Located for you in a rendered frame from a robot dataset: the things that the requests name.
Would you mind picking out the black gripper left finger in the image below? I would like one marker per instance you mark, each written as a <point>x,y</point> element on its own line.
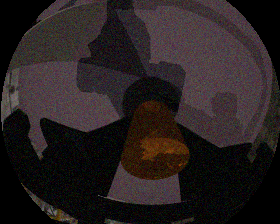
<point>99,150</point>

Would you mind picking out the orange knob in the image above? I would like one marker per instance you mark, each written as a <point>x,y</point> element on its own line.
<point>154,147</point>

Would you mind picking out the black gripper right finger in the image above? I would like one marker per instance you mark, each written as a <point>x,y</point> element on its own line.
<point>205,162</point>

